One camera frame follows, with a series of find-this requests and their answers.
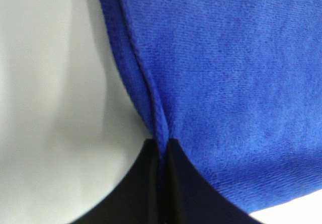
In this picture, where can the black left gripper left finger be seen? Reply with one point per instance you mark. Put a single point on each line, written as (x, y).
(134, 199)

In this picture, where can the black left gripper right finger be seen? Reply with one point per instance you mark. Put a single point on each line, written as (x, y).
(191, 199)

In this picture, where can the blue microfiber towel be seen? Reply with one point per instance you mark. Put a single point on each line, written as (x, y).
(236, 82)

